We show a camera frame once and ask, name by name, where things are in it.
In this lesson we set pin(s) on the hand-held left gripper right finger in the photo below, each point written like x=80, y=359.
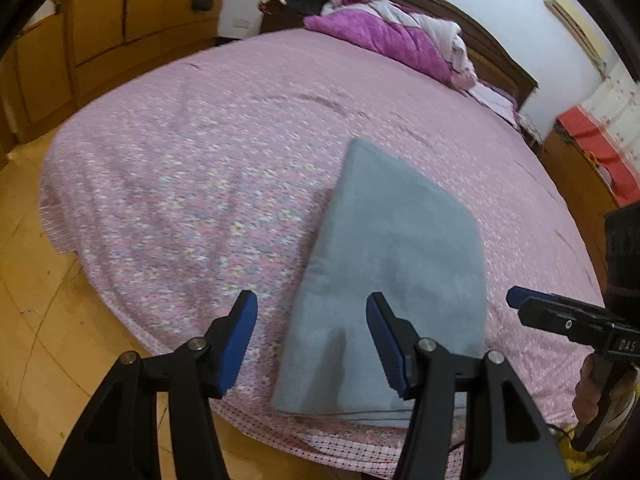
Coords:
x=387, y=345

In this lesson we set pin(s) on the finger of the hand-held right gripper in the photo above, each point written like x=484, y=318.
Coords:
x=515, y=296
x=560, y=322

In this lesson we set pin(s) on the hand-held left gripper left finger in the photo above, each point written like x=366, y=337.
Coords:
x=235, y=340

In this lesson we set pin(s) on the grey fleece pants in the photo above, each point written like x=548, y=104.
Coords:
x=390, y=240

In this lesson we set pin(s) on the person's right hand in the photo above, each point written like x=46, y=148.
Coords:
x=587, y=395

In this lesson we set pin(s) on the person's dark clothing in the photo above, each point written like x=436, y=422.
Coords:
x=625, y=250

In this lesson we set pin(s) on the wooden cabinet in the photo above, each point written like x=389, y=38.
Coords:
x=570, y=175

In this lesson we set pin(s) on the bed with pink floral sheet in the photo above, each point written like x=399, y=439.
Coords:
x=200, y=160

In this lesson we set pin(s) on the pink striped pillow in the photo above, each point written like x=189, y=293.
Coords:
x=492, y=100

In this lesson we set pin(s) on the floral curtain with red band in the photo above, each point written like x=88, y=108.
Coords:
x=610, y=110

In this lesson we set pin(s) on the dark wooden headboard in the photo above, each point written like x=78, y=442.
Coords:
x=500, y=60

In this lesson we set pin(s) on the beige air conditioner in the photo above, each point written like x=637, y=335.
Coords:
x=575, y=20

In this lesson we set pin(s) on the purple and white quilt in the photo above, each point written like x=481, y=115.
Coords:
x=390, y=40

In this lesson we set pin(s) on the small black device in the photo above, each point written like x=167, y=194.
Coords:
x=202, y=2

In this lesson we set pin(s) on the wooden wardrobe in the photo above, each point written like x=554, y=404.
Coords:
x=125, y=10

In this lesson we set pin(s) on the white wall socket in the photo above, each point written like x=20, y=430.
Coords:
x=243, y=22

